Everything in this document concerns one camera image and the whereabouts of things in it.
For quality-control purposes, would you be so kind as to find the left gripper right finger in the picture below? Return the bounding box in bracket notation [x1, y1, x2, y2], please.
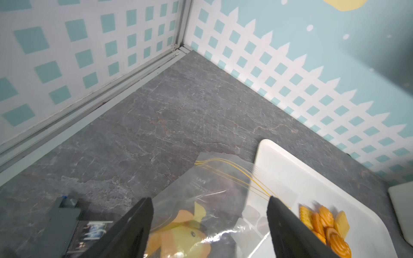
[267, 196, 338, 258]

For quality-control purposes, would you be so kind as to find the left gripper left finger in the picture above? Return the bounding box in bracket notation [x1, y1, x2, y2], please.
[81, 197, 154, 258]

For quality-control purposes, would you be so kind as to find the ziploc bag with cookies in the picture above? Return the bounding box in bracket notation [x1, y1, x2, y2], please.
[141, 151, 291, 258]

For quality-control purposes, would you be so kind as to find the pile of poured cookies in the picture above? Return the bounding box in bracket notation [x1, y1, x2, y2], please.
[299, 205, 352, 258]

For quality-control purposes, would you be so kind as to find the white plastic tray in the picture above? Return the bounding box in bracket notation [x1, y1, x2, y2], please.
[231, 139, 397, 258]

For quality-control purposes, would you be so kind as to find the brown lid storage box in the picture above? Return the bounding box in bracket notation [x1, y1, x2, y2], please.
[388, 182, 413, 246]

